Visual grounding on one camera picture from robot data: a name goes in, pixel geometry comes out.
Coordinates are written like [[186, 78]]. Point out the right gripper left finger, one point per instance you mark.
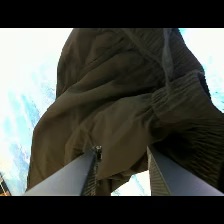
[[71, 176]]

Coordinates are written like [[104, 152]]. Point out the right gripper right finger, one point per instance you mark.
[[170, 180]]

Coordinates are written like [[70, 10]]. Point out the dark pants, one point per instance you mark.
[[116, 100]]

